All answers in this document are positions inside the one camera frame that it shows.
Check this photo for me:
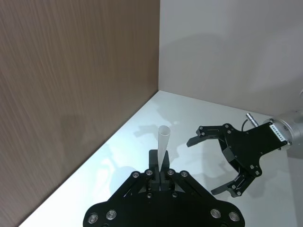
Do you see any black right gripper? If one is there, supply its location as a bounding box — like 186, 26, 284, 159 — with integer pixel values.
186, 121, 289, 198

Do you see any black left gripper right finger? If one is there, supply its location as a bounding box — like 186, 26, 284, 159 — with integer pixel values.
160, 150, 246, 227

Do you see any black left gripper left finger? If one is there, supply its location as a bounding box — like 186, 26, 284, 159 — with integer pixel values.
82, 149, 161, 227

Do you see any white paper cone tube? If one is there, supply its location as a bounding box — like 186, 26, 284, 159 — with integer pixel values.
157, 125, 171, 176

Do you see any thin cable with silver plug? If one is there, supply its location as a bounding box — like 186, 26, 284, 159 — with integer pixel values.
241, 113, 260, 133

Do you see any plain pale wall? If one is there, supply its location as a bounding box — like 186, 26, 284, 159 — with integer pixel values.
158, 0, 303, 119

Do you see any brown wood-grain wall panel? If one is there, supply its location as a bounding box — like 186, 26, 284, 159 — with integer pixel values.
0, 0, 161, 227

